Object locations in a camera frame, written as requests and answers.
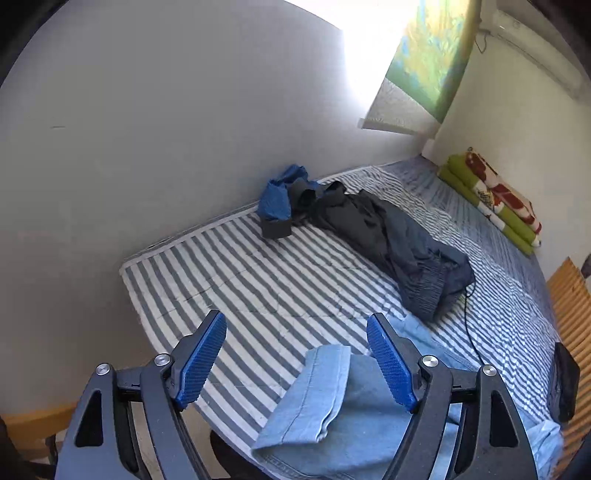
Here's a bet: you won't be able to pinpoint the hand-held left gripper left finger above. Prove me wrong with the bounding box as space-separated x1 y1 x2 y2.
55 309 228 480

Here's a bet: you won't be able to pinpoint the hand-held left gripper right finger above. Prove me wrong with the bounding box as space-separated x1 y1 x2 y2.
366 312 539 480

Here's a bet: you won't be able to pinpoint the light blue jeans pants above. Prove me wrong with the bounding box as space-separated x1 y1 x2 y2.
252 316 564 480

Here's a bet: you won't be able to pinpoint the dark navy crumpled pants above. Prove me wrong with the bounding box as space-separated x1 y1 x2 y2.
307 181 476 323

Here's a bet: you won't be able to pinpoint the black folded pants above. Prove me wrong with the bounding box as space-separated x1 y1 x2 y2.
549 342 581 424

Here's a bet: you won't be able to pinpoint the blue white striped bed cover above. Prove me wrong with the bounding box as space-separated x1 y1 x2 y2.
119 157 561 444

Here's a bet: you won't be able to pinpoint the blue and black garment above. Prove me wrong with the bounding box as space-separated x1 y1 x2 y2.
259 164 324 240

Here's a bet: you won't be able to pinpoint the wooden chair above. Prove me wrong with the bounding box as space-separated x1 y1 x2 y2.
0 404 77 467

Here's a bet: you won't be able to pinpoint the wooden slatted headboard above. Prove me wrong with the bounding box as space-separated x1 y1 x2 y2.
545 257 591 467

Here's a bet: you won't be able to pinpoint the green red printed folded blanket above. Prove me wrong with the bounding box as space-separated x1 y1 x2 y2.
438 148 543 254

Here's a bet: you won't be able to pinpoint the colourful window curtain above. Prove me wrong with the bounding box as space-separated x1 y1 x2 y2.
385 0 481 123

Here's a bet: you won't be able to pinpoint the white air conditioner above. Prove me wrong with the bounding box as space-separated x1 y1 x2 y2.
489 0 591 97

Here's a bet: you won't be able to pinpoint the black cable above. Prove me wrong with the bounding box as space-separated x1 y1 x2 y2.
455 281 490 365

